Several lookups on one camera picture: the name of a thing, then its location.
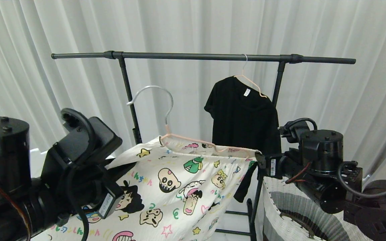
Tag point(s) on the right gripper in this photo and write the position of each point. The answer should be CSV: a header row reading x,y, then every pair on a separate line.
x,y
285,167

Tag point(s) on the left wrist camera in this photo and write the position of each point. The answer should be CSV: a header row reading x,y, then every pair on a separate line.
x,y
107,137

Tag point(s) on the black clothes rack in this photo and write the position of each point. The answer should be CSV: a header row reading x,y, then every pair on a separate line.
x,y
196,57

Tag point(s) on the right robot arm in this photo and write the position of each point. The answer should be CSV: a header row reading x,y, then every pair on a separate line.
x,y
323,154

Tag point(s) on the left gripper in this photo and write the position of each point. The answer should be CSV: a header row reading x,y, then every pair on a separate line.
x,y
79,194

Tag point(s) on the white curtain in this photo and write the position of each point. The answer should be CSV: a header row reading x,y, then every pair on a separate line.
x,y
330,100

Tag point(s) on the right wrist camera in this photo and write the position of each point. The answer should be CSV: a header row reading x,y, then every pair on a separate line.
x,y
293,132

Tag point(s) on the cream printed garment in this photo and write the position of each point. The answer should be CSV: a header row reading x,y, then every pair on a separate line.
x,y
152,160

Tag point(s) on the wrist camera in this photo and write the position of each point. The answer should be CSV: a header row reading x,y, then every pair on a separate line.
x,y
293,132
107,137

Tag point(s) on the white laundry basket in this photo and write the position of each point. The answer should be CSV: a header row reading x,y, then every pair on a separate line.
x,y
280,201

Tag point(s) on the pink clothes hanger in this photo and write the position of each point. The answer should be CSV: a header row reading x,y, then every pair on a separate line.
x,y
256,88
193,140

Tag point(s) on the black T-shirt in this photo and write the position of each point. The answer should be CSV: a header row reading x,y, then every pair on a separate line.
x,y
240,120

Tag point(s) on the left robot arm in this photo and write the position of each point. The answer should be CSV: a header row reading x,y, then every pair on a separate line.
x,y
2,157

